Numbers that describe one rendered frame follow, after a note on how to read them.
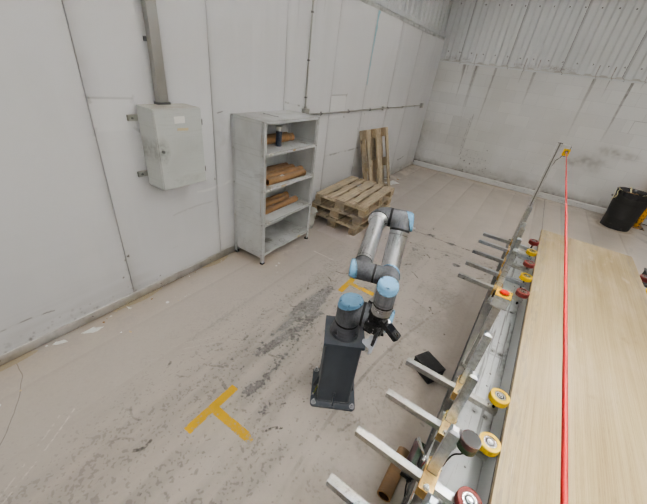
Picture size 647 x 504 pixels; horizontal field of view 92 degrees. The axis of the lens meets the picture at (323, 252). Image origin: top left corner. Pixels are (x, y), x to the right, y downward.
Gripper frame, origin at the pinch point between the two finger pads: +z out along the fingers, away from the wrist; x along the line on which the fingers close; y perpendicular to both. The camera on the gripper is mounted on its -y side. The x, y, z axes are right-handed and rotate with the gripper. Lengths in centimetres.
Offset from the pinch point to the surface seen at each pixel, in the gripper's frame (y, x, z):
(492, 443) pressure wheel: -56, 12, 3
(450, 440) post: -40, 34, -14
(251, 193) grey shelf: 197, -116, 12
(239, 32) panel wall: 226, -130, -127
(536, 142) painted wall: -28, -753, -16
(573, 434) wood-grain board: -83, -14, 4
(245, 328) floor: 123, -33, 94
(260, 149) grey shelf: 186, -116, -35
